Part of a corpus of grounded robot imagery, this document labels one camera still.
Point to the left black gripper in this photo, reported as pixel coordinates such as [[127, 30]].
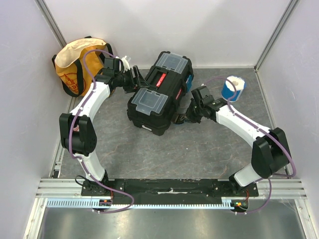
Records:
[[133, 87]]

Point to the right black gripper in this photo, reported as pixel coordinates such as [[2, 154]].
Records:
[[187, 113]]

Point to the black plastic tool box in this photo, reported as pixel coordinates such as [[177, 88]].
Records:
[[152, 107]]

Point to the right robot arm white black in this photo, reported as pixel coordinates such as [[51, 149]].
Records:
[[270, 150]]

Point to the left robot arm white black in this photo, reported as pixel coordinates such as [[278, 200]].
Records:
[[77, 132]]

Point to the blue wrapped paper roll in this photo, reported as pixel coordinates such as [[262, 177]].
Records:
[[233, 88]]

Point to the yellow canvas tote bag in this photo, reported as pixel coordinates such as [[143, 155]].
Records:
[[75, 60]]

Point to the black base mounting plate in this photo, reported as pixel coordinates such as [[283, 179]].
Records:
[[180, 190]]

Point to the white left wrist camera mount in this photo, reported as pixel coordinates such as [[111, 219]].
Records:
[[126, 63]]

